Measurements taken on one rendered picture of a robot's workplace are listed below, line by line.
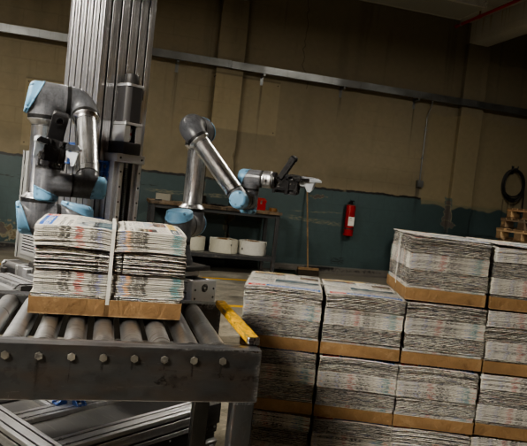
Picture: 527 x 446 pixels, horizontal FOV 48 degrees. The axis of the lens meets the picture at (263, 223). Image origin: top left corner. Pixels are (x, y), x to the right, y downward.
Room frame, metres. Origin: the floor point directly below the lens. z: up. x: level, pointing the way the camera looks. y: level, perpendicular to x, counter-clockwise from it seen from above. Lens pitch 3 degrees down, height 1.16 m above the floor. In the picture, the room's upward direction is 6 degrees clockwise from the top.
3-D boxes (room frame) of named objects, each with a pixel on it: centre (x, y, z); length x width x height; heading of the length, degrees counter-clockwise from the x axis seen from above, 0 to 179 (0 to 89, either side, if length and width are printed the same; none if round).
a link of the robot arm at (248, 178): (2.62, 0.07, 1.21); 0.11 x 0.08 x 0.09; 76
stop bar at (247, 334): (1.60, 0.05, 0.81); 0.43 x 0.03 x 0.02; 15
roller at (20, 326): (1.47, 0.57, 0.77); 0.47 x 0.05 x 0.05; 15
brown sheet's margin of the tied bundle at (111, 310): (1.63, 0.41, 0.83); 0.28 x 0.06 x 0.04; 14
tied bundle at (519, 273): (2.28, -0.97, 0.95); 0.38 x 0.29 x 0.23; 179
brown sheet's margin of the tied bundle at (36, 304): (1.60, 0.51, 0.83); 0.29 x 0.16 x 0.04; 14
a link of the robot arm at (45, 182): (1.88, 0.68, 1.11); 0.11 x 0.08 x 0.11; 114
